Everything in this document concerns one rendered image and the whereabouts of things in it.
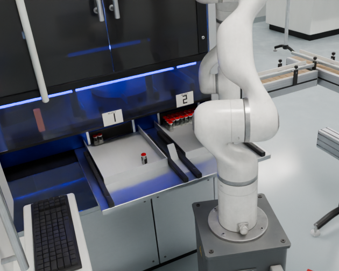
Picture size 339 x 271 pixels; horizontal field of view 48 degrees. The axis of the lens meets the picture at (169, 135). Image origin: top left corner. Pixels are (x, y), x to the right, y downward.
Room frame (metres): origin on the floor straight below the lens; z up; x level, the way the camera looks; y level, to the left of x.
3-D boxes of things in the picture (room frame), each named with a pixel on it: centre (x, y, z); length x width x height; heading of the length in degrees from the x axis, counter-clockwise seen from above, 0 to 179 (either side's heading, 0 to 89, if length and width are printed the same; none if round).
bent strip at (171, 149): (1.28, -0.03, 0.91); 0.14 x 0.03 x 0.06; 22
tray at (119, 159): (1.39, 0.20, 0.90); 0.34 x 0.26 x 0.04; 21
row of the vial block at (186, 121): (1.62, -0.08, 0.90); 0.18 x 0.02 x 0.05; 111
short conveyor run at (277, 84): (1.95, -0.52, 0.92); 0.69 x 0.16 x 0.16; 111
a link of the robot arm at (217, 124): (0.95, -0.16, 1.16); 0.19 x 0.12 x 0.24; 83
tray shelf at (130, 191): (1.39, 0.02, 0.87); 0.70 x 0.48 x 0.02; 111
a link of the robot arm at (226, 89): (1.38, -0.24, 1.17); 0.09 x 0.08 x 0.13; 83
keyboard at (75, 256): (1.03, 0.43, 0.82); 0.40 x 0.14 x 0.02; 17
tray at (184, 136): (1.51, -0.12, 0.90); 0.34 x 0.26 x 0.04; 21
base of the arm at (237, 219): (0.94, -0.19, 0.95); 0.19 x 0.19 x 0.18
